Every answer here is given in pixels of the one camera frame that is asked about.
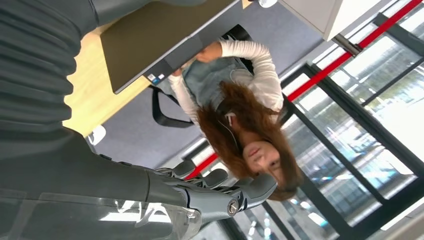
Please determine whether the dark grey laptop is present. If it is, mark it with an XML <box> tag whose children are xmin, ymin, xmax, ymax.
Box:
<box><xmin>99</xmin><ymin>0</ymin><xmax>241</xmax><ymax>95</ymax></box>

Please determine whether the person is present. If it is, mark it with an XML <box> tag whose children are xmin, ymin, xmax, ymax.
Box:
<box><xmin>167</xmin><ymin>33</ymin><xmax>304</xmax><ymax>202</ymax></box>

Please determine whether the black window frame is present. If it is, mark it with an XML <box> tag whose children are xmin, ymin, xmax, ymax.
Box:
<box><xmin>281</xmin><ymin>13</ymin><xmax>424</xmax><ymax>240</ymax></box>

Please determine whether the white wired earphone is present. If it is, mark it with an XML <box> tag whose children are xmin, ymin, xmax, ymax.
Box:
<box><xmin>216</xmin><ymin>112</ymin><xmax>241</xmax><ymax>150</ymax></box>

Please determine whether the white cabinet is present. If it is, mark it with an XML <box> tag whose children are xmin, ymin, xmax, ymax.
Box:
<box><xmin>278</xmin><ymin>0</ymin><xmax>382</xmax><ymax>42</ymax></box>

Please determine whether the red barrier belt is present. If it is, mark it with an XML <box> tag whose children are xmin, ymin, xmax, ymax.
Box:
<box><xmin>183</xmin><ymin>0</ymin><xmax>424</xmax><ymax>181</ymax></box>

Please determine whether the black office chair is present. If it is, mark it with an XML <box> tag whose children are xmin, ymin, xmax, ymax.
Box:
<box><xmin>150</xmin><ymin>23</ymin><xmax>292</xmax><ymax>130</ymax></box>

